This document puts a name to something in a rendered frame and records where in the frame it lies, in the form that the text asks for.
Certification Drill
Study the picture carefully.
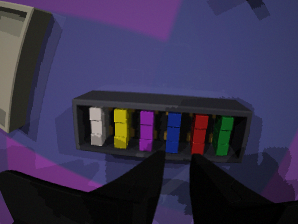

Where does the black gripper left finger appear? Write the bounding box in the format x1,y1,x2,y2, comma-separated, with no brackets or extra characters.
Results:
0,151,165,224

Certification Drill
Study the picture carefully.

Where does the beige square tray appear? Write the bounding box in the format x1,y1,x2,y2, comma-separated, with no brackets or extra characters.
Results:
0,0,52,133

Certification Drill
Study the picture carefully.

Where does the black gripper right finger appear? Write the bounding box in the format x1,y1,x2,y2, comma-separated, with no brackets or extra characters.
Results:
189,153,298,224

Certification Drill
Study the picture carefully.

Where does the red fuse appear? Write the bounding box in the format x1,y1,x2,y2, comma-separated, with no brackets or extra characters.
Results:
190,113,209,155

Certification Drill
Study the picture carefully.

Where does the purple fuse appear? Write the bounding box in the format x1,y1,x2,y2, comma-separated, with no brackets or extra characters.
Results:
140,111,156,151

